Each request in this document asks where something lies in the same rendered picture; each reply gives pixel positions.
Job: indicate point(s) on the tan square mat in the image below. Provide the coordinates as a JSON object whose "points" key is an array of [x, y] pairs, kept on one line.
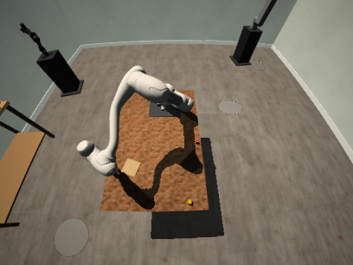
{"points": [[131, 167]]}

